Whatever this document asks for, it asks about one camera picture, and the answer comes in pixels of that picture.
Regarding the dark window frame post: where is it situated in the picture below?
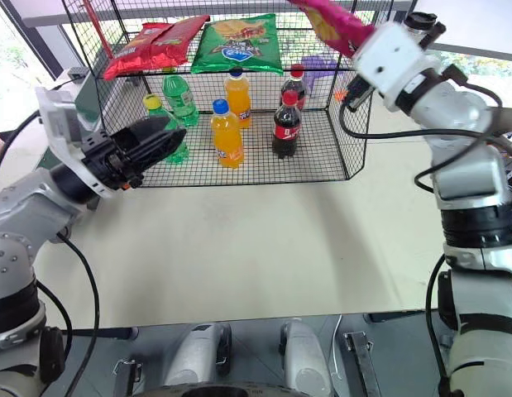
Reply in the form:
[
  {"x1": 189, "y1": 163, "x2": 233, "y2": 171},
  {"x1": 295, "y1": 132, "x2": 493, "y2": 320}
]
[{"x1": 1, "y1": 0, "x2": 65, "y2": 82}]

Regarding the red chips bag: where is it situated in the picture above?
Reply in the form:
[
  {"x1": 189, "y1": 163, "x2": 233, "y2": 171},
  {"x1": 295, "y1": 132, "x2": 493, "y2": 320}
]
[
  {"x1": 103, "y1": 22, "x2": 190, "y2": 81},
  {"x1": 154, "y1": 14, "x2": 211, "y2": 50}
]

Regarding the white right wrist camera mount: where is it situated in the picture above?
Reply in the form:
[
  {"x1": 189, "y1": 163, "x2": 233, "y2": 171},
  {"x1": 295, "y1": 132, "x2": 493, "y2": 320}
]
[{"x1": 351, "y1": 21, "x2": 441, "y2": 112}]

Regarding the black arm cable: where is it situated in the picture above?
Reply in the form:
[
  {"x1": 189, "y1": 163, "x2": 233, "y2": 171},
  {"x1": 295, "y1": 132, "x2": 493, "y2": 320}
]
[
  {"x1": 0, "y1": 76, "x2": 74, "y2": 199},
  {"x1": 337, "y1": 65, "x2": 512, "y2": 194},
  {"x1": 423, "y1": 252, "x2": 452, "y2": 397},
  {"x1": 34, "y1": 231, "x2": 102, "y2": 397}
]

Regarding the pink chips bag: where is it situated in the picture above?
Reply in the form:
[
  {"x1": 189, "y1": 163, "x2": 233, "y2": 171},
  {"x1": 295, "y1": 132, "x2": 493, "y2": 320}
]
[{"x1": 286, "y1": 0, "x2": 377, "y2": 59}]

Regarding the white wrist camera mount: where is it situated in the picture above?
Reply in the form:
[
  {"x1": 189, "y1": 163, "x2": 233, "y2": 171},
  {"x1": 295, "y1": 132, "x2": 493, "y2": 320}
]
[
  {"x1": 351, "y1": 21, "x2": 441, "y2": 112},
  {"x1": 34, "y1": 85, "x2": 116, "y2": 200}
]

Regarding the green chips bag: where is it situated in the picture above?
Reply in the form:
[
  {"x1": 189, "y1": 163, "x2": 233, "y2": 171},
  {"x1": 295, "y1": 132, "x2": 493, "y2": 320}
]
[{"x1": 190, "y1": 12, "x2": 285, "y2": 76}]

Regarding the thin white cable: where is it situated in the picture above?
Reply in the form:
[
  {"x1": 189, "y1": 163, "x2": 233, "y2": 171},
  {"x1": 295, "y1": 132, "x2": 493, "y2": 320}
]
[{"x1": 330, "y1": 313, "x2": 344, "y2": 375}]

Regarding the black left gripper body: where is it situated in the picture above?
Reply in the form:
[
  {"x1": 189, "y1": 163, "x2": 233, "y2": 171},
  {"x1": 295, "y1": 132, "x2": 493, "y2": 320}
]
[{"x1": 80, "y1": 127, "x2": 143, "y2": 192}]

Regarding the silver robot thigh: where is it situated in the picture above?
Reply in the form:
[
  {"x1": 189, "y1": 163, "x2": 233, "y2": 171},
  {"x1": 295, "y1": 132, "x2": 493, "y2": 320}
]
[
  {"x1": 162, "y1": 322, "x2": 232, "y2": 390},
  {"x1": 279, "y1": 320, "x2": 336, "y2": 397}
]

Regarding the purple plastic basket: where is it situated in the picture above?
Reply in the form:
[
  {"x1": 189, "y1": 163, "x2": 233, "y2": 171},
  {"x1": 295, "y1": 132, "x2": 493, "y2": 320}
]
[{"x1": 300, "y1": 55, "x2": 343, "y2": 99}]

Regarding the silver robot left thigh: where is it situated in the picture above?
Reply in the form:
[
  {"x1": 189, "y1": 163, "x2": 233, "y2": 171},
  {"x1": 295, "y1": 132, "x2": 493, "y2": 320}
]
[{"x1": 162, "y1": 322, "x2": 232, "y2": 390}]

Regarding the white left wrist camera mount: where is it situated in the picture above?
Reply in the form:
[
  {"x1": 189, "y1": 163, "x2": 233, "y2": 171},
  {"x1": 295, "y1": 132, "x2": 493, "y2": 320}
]
[{"x1": 34, "y1": 85, "x2": 116, "y2": 200}]

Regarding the black wire rack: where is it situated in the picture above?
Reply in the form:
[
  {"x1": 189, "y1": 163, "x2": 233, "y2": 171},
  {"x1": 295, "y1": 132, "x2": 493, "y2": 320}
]
[{"x1": 60, "y1": 0, "x2": 418, "y2": 189}]

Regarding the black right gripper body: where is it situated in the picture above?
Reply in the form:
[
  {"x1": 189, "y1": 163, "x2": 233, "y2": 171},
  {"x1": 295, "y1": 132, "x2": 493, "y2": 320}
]
[{"x1": 339, "y1": 11, "x2": 447, "y2": 113}]

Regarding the cola bottle red cap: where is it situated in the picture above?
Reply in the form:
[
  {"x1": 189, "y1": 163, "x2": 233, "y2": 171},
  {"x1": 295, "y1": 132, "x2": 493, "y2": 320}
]
[
  {"x1": 271, "y1": 90, "x2": 302, "y2": 160},
  {"x1": 279, "y1": 64, "x2": 309, "y2": 112}
]

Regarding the green bottle with yellow cap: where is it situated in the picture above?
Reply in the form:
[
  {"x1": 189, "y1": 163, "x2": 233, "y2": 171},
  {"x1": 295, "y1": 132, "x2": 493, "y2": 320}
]
[{"x1": 142, "y1": 93, "x2": 189, "y2": 165}]

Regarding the red rod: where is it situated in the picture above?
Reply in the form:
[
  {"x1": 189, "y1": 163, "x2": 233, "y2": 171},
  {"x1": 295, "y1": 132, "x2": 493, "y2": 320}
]
[{"x1": 80, "y1": 0, "x2": 114, "y2": 59}]

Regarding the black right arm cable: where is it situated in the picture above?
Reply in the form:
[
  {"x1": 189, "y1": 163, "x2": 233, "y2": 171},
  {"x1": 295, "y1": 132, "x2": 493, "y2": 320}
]
[
  {"x1": 337, "y1": 65, "x2": 512, "y2": 194},
  {"x1": 423, "y1": 252, "x2": 452, "y2": 397}
]

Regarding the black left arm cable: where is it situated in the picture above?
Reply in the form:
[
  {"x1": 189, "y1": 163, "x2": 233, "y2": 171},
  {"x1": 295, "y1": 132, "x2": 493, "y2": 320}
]
[
  {"x1": 0, "y1": 76, "x2": 74, "y2": 199},
  {"x1": 34, "y1": 231, "x2": 102, "y2": 397}
]

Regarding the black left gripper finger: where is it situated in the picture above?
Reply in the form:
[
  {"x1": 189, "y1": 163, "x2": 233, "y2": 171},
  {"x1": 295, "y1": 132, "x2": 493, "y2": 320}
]
[
  {"x1": 113, "y1": 115, "x2": 171, "y2": 145},
  {"x1": 127, "y1": 126, "x2": 188, "y2": 178}
]

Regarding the black bracket with metal clip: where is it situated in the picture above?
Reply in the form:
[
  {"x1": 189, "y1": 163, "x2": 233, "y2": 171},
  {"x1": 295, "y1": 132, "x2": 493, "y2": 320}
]
[{"x1": 112, "y1": 358, "x2": 141, "y2": 397}]

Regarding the silver robot right thigh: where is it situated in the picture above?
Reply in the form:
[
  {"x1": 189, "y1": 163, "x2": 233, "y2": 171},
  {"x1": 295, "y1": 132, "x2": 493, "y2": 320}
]
[{"x1": 279, "y1": 320, "x2": 336, "y2": 397}]

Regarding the orange soda bottle blue cap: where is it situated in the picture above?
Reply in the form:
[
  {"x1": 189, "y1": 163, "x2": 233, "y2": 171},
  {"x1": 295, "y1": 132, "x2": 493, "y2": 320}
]
[
  {"x1": 223, "y1": 68, "x2": 252, "y2": 130},
  {"x1": 209, "y1": 98, "x2": 245, "y2": 170}
]

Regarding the grey horizontal rail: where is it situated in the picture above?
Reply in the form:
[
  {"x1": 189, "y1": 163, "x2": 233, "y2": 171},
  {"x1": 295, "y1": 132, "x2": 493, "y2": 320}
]
[{"x1": 22, "y1": 0, "x2": 418, "y2": 29}]

